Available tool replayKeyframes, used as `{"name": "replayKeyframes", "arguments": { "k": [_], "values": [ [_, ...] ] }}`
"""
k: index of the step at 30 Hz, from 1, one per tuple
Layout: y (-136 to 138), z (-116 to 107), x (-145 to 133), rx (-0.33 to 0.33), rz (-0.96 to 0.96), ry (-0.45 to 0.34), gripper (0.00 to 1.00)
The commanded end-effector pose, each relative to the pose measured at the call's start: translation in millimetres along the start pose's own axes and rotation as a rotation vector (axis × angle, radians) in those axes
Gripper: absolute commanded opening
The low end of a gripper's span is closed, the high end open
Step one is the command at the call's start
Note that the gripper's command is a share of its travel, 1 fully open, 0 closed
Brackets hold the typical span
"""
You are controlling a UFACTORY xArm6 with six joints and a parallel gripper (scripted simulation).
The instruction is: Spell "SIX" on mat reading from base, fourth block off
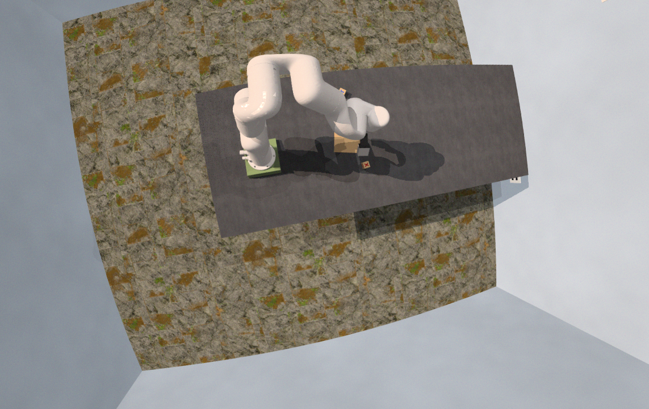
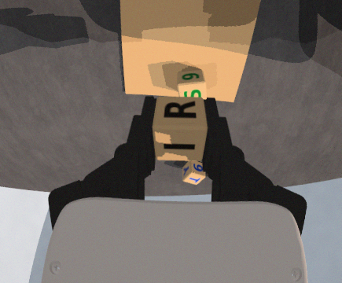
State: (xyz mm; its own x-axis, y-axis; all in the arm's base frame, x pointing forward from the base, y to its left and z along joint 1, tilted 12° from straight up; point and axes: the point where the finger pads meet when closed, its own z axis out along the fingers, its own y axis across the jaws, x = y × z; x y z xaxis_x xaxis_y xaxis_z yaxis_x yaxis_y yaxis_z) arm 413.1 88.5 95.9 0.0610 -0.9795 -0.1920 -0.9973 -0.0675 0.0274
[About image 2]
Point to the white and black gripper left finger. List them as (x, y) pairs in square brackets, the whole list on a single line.
[(121, 176)]

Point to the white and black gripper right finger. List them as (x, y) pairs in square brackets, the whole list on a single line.
[(233, 179)]

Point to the tan flat mat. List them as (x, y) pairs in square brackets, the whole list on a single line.
[(163, 37)]

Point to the tan wooden letter block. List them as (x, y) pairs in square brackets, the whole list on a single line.
[(191, 84), (179, 128), (192, 172)]

